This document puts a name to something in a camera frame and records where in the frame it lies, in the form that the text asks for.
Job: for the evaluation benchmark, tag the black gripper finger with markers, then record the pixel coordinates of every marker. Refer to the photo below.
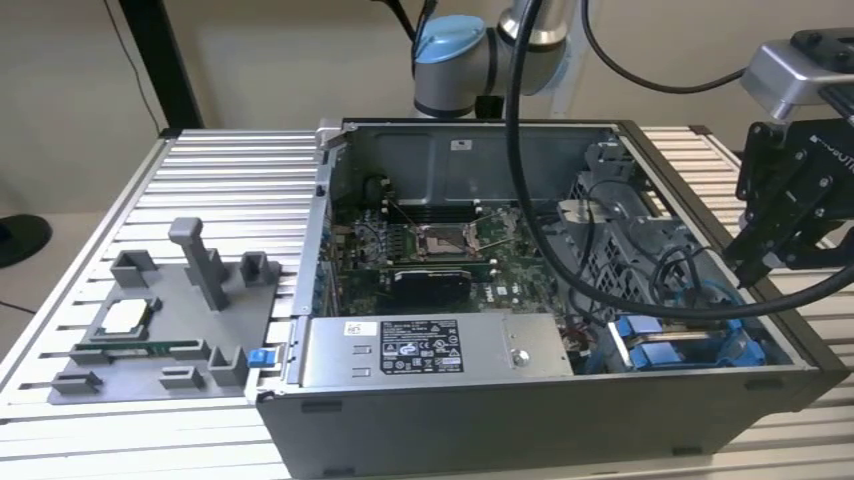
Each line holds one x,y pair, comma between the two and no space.
756,250
820,255

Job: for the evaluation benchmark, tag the hard disk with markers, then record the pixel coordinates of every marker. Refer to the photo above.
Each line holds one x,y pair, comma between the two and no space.
649,350

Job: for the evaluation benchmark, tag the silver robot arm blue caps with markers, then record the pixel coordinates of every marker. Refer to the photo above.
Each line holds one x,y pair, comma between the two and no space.
453,75

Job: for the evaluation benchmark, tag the grey disk bay cage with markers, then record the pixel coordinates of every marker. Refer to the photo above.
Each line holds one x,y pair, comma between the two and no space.
620,260

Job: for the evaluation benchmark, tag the green motherboard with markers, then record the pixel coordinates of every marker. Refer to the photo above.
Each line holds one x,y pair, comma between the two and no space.
513,280

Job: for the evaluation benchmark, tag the CPU socket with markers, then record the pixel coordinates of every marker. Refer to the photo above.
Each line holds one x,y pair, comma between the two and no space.
440,242

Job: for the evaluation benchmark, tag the black graphics card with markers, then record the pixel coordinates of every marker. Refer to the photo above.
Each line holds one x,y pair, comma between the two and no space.
429,287

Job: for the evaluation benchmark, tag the dark grey PC case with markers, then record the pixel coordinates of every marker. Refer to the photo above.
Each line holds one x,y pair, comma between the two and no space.
507,430

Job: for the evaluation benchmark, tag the silver power supply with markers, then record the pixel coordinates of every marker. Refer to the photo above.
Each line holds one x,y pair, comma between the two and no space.
333,355

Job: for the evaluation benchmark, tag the blue case latch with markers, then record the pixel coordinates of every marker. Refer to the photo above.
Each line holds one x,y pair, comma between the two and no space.
260,358

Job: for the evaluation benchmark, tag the green RAM stick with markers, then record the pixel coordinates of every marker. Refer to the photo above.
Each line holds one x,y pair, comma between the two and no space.
160,345

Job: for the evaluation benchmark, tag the grey parts rack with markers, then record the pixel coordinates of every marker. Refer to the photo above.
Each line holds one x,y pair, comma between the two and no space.
153,370

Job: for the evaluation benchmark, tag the silver CPU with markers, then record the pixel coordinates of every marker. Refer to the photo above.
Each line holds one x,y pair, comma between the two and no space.
122,317

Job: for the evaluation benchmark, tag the black round stand foot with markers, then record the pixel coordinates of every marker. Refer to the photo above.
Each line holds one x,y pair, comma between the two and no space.
22,240

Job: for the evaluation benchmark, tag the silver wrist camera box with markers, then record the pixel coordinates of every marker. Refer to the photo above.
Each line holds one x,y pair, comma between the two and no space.
780,80

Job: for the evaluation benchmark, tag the grey metal bracket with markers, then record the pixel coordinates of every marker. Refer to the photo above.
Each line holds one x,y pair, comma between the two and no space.
587,212

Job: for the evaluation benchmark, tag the black frame post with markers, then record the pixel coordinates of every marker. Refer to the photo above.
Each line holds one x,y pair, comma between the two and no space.
169,75

